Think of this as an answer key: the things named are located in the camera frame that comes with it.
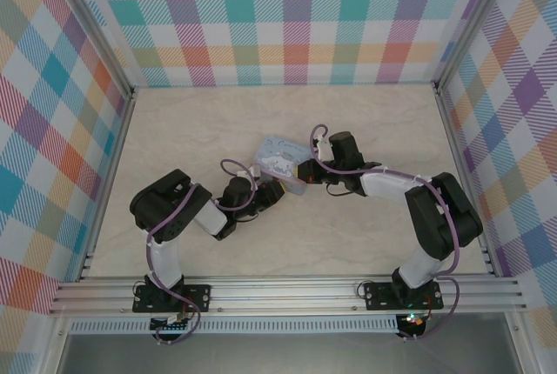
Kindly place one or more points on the blue cartoon tin box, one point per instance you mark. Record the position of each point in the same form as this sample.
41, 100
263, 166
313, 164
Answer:
283, 158

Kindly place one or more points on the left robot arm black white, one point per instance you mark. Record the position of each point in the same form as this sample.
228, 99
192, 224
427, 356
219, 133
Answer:
169, 200

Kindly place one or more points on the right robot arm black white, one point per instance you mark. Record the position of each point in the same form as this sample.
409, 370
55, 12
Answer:
444, 217

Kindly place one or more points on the grey metal panel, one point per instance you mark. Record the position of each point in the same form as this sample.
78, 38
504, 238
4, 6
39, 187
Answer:
283, 354

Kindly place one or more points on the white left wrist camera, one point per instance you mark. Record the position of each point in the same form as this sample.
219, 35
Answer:
257, 172

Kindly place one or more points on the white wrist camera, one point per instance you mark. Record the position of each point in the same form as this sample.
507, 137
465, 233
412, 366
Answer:
257, 172
322, 145

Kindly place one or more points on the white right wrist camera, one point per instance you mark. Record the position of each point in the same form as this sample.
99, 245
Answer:
322, 145

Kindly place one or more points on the aluminium mounting rail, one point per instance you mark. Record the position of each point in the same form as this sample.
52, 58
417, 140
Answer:
287, 293

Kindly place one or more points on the aluminium frame side rail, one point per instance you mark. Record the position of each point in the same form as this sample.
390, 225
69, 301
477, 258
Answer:
454, 139
114, 161

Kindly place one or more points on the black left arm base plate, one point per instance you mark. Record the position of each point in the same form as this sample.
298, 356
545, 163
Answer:
198, 295

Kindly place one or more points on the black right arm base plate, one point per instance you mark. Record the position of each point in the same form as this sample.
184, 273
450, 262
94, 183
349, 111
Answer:
378, 295

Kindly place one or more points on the aluminium frame post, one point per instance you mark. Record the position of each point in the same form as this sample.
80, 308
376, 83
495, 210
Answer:
471, 22
95, 22

